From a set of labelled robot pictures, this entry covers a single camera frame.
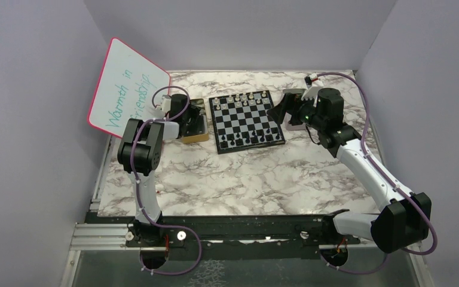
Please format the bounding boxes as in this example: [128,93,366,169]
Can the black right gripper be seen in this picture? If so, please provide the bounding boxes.
[267,92,326,131]

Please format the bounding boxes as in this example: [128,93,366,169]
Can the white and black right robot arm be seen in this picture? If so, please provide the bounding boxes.
[267,87,432,254]

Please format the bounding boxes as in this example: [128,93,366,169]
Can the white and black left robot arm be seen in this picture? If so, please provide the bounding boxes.
[117,94,201,246]

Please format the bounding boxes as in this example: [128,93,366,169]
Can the silver metal tin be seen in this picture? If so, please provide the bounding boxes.
[282,88,306,131]

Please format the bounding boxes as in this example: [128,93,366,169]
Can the black and white chessboard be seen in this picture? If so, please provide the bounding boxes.
[208,90,285,154]

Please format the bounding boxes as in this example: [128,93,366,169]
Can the pink framed whiteboard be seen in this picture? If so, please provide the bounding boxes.
[87,38,171,138]

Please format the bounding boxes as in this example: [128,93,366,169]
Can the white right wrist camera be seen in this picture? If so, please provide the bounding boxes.
[301,74,325,100]

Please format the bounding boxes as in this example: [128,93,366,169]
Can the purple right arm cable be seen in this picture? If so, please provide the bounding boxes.
[304,71,439,275]

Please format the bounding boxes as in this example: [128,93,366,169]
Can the aluminium extrusion rail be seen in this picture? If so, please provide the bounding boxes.
[69,222,135,252]

